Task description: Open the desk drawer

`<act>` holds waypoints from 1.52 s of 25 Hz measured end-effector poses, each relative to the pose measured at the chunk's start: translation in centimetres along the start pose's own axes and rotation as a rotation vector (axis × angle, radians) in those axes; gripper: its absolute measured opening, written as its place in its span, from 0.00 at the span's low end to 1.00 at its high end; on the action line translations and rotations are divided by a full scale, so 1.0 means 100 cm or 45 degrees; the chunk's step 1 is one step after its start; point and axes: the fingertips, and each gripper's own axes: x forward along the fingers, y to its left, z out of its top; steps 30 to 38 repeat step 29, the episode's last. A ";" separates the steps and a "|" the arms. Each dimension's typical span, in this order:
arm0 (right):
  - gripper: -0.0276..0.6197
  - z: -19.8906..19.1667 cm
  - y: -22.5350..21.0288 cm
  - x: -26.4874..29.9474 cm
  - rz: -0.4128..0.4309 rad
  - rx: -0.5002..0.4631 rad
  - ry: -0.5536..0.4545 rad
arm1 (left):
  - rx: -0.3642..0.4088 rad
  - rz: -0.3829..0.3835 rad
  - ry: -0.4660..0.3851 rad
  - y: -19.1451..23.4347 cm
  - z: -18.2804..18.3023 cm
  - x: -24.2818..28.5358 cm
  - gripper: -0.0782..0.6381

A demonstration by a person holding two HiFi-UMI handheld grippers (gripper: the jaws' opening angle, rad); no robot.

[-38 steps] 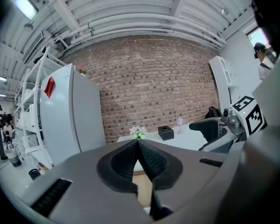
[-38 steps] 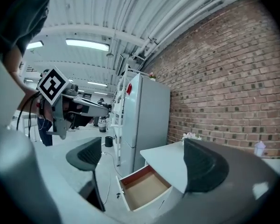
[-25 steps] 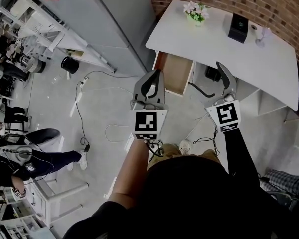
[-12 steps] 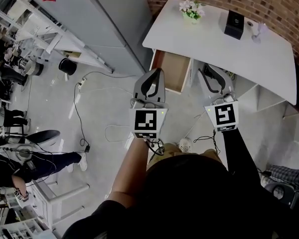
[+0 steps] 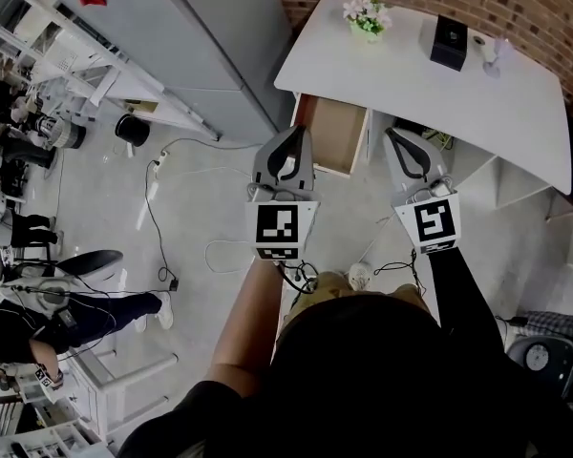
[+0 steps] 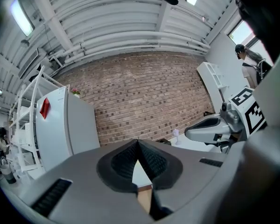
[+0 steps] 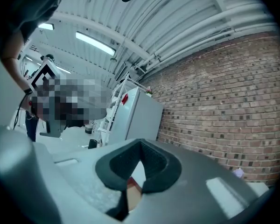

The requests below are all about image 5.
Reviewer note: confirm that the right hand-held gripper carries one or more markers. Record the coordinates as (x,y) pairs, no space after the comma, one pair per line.
(432,222)

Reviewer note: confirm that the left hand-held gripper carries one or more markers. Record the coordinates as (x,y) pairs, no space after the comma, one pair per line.
(277,227)

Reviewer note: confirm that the white desk drawer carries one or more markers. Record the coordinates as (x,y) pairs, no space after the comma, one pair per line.
(336,134)

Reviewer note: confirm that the person's right forearm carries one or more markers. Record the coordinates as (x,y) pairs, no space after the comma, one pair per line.
(458,294)

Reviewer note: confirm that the person's left forearm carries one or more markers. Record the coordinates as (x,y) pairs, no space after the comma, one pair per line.
(248,322)

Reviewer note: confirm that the white desk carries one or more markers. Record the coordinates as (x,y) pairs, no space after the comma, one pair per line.
(410,93)

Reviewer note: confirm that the black adapter box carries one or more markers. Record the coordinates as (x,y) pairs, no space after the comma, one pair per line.
(406,124)

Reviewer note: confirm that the white power strip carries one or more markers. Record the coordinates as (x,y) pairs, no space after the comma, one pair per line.
(160,158)

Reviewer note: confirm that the person's khaki shorts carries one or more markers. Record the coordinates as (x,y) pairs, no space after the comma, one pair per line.
(329,284)

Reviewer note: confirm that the person's left white shoe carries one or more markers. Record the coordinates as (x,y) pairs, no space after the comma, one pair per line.
(360,276)

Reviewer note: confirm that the clear stemmed glass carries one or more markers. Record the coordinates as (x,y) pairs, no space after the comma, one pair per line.
(499,57)

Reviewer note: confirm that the potted pink flowers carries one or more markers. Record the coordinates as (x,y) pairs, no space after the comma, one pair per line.
(367,17)

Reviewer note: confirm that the black waste bin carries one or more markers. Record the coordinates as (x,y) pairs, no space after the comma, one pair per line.
(133,129)

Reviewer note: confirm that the plaid cloth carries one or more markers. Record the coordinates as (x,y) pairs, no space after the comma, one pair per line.
(558,325)

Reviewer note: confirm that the black swivel chair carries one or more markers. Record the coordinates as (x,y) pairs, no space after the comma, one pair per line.
(88,261)
(549,358)

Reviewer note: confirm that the grey cylindrical device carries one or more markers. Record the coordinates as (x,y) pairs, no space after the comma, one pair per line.
(62,134)

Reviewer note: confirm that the person's black shirt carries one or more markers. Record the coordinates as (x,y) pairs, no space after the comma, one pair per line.
(315,422)

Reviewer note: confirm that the white table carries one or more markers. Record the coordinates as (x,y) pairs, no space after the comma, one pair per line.
(105,389)

